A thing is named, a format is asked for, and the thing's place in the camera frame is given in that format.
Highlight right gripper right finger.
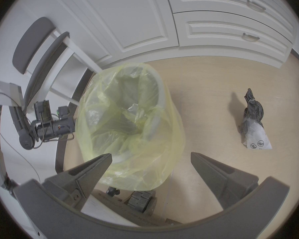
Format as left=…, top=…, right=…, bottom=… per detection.
left=191, top=152, right=259, bottom=211

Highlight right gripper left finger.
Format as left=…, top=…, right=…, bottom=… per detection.
left=44, top=153, right=113, bottom=208

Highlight yellow-green plastic bag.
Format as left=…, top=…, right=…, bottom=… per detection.
left=76, top=62, right=186, bottom=191

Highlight white trash bin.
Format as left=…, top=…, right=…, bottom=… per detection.
left=107, top=65, right=170, bottom=164

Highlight crumpled black white wrapper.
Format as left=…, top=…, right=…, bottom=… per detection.
left=238, top=88, right=273, bottom=150

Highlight white chair grey cushions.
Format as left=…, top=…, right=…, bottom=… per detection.
left=12, top=17, right=104, bottom=110

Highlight white wardrobe with drawers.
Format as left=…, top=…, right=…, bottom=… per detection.
left=15, top=0, right=299, bottom=70

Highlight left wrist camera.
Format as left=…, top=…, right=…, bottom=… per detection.
left=57, top=105, right=71, bottom=119

